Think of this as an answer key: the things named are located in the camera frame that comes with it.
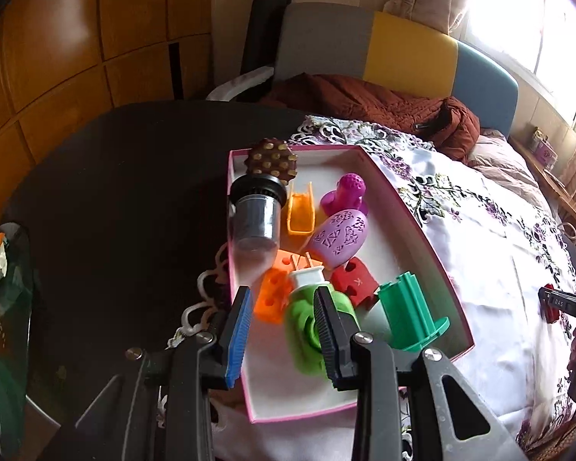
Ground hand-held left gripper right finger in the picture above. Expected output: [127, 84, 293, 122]
[313, 285, 526, 461]

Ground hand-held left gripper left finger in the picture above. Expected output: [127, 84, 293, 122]
[75, 285, 254, 461]

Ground dark red cylinder piece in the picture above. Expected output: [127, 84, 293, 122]
[541, 284, 561, 323]

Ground green bottle-shaped toy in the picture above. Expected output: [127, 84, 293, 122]
[283, 251, 361, 378]

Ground orange linked cube blocks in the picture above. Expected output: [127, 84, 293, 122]
[253, 249, 298, 325]

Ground red toy block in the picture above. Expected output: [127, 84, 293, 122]
[330, 257, 377, 309]

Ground pink shallow cardboard box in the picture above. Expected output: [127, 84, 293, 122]
[227, 143, 476, 424]

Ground green flanged toy piece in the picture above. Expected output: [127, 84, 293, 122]
[377, 271, 450, 352]

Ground purple oval patterned brush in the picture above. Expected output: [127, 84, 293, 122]
[308, 208, 369, 270]

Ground black lidded clear jar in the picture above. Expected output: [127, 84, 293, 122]
[228, 173, 289, 253]

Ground orange trough-shaped toy piece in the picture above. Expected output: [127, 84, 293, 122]
[286, 181, 316, 238]

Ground purple perforated cone toy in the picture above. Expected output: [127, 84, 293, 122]
[321, 173, 370, 215]

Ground white floral embroidered tablecloth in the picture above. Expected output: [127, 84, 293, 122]
[166, 115, 576, 461]

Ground wooden bedside shelf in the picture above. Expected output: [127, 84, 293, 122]
[509, 134, 576, 236]

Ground pink duvet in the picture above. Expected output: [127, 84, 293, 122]
[468, 127, 558, 217]

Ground purple printed box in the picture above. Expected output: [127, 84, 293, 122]
[530, 127, 559, 164]

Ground brown quilted jacket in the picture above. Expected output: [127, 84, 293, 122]
[259, 73, 481, 164]

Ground bright window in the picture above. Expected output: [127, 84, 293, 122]
[461, 0, 576, 126]

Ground grey yellow blue headboard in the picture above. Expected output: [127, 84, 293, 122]
[273, 2, 519, 135]

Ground black rolled mat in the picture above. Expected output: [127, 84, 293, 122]
[242, 0, 293, 75]

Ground wooden wardrobe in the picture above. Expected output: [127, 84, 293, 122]
[0, 0, 217, 231]

